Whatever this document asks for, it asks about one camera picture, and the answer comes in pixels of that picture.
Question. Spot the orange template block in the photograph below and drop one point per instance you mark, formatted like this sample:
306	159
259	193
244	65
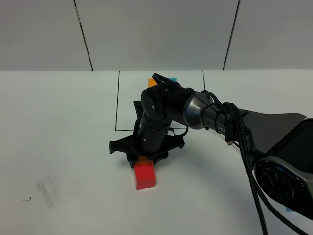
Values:
151	82

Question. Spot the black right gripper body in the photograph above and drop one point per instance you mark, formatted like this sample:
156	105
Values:
135	147

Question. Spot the red block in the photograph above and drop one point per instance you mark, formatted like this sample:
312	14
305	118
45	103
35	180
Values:
144	176

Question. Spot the loose blue block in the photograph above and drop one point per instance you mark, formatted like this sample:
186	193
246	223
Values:
289	210

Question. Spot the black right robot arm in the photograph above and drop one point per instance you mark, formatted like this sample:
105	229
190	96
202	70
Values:
279	146

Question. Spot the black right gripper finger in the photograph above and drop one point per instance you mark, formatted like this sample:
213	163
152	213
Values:
132	162
152	161

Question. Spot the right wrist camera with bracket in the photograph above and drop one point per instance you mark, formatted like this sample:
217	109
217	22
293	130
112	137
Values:
139	109

